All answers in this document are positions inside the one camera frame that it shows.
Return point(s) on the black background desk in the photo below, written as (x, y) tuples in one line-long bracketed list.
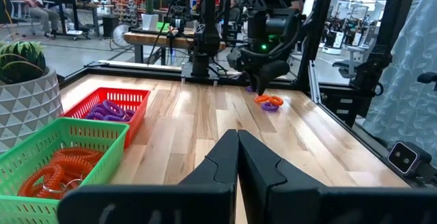
[(75, 3)]

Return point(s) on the grey office chair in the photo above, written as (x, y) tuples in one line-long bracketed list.
[(348, 63)]

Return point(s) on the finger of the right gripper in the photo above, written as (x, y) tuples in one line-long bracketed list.
[(254, 82), (263, 85)]

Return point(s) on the black bin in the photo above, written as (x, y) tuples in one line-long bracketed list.
[(110, 26)]

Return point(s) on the potted succulent white pot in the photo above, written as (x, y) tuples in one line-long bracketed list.
[(27, 104)]

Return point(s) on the small round fan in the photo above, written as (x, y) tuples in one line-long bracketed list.
[(121, 35)]

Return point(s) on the black table-level camera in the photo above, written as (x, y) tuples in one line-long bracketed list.
[(403, 157)]

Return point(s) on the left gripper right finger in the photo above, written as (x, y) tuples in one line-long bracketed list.
[(307, 207)]

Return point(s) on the wooden background table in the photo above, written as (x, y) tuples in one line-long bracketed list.
[(153, 39)]

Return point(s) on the pale patterned curtain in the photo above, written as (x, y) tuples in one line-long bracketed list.
[(409, 97)]

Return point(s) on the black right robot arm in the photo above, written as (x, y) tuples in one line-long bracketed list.
[(208, 29)]

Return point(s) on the cactus in white pot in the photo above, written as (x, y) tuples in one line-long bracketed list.
[(149, 19)]

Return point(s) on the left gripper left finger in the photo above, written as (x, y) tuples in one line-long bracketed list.
[(170, 203)]

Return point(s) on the green plastic basket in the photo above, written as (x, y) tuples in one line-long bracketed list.
[(112, 149)]

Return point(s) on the silver metal bracket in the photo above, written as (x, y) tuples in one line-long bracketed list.
[(314, 80)]

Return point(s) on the red plastic basket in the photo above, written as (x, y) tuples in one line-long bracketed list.
[(119, 96)]

